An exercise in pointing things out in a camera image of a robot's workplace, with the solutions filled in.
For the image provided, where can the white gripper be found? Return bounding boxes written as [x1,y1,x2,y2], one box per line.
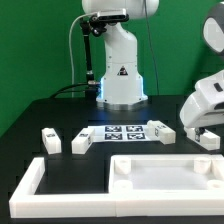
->
[180,70,224,128]

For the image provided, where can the white desk top tray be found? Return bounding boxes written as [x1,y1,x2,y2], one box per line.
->
[108,154,224,193]

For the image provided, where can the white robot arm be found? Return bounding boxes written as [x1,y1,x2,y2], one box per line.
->
[82,0,224,128]

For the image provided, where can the fiducial marker sheet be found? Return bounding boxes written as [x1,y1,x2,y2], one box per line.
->
[92,125,158,142]

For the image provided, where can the white L-shaped fence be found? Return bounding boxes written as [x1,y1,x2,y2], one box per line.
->
[9,157,224,218]

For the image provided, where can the black grey camera on stand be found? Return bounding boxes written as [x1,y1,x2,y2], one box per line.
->
[90,8,129,23]

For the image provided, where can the white camera cable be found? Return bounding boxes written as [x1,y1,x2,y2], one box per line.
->
[68,12,98,98]

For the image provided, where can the black cables at base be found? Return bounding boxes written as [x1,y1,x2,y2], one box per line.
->
[49,82,101,100]

